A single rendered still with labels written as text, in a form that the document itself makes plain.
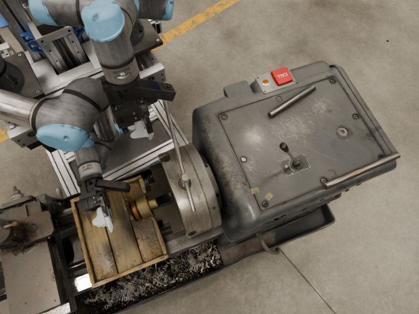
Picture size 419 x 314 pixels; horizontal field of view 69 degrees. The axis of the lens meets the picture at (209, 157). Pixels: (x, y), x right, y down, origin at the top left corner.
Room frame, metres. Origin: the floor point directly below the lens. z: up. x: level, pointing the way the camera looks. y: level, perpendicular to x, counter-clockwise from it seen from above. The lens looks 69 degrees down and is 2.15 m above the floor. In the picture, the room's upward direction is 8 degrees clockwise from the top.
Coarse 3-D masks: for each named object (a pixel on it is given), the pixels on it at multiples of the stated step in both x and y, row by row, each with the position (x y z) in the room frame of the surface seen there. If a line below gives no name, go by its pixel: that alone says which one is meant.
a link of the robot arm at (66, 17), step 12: (36, 0) 0.48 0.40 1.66; (48, 0) 0.48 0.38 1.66; (60, 0) 0.49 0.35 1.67; (72, 0) 0.49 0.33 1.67; (36, 12) 0.46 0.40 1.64; (48, 12) 0.46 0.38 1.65; (60, 12) 0.47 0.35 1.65; (72, 12) 0.47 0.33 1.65; (48, 24) 0.47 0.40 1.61; (60, 24) 0.47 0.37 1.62; (72, 24) 0.47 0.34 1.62
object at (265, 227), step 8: (328, 200) 0.38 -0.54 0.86; (312, 208) 0.34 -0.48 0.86; (288, 216) 0.29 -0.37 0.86; (296, 216) 0.34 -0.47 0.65; (264, 224) 0.24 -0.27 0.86; (272, 224) 0.24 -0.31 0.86; (280, 224) 0.30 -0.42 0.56; (224, 232) 0.18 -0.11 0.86; (224, 240) 0.16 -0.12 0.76; (240, 240) 0.19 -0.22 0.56
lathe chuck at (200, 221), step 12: (168, 168) 0.30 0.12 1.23; (192, 168) 0.31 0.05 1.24; (168, 180) 0.26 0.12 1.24; (180, 180) 0.27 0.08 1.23; (192, 180) 0.27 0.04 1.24; (180, 192) 0.23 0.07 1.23; (192, 192) 0.24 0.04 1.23; (180, 204) 0.19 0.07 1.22; (204, 204) 0.21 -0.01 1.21; (180, 216) 0.17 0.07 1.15; (192, 216) 0.17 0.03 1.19; (204, 216) 0.18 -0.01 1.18; (192, 228) 0.14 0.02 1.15; (204, 228) 0.15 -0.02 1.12
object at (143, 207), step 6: (138, 198) 0.22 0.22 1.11; (144, 198) 0.22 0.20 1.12; (156, 198) 0.24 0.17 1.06; (132, 204) 0.19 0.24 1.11; (138, 204) 0.19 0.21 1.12; (144, 204) 0.20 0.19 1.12; (150, 204) 0.20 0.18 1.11; (156, 204) 0.20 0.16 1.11; (132, 210) 0.17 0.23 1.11; (138, 210) 0.18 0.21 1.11; (144, 210) 0.18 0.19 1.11; (150, 210) 0.18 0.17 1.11; (138, 216) 0.16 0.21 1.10; (144, 216) 0.16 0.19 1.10; (150, 216) 0.17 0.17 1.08
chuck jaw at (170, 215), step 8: (160, 208) 0.19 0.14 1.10; (168, 208) 0.20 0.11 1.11; (176, 208) 0.20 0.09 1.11; (160, 216) 0.17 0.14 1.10; (168, 216) 0.17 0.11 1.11; (176, 216) 0.17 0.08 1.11; (168, 224) 0.15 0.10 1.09; (176, 224) 0.15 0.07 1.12; (176, 232) 0.12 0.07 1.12; (184, 232) 0.13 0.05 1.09; (192, 232) 0.13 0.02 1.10
